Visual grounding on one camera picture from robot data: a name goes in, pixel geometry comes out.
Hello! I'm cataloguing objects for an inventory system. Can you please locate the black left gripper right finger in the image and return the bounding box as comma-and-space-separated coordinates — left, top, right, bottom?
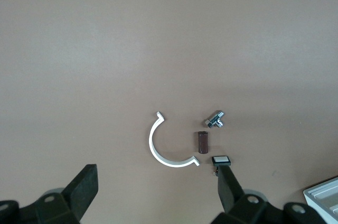
211, 165, 328, 224

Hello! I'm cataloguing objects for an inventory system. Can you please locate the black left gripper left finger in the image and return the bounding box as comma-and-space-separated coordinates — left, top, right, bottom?
0, 164, 99, 224

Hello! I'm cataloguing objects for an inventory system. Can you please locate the white four-drawer cabinet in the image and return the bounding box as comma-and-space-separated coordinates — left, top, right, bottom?
303, 176, 338, 224

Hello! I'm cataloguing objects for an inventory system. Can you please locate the square white push button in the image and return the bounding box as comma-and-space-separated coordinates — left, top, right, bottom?
211, 155, 232, 176

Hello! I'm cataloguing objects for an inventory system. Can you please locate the small brown terminal block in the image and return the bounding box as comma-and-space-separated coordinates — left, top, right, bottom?
194, 130, 210, 155

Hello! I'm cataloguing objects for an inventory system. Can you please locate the chrome tee pipe fitting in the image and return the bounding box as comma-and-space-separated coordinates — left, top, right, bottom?
203, 110, 226, 129

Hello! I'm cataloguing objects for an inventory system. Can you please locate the white half-round pipe clamp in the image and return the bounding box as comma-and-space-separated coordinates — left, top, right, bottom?
148, 111, 201, 168

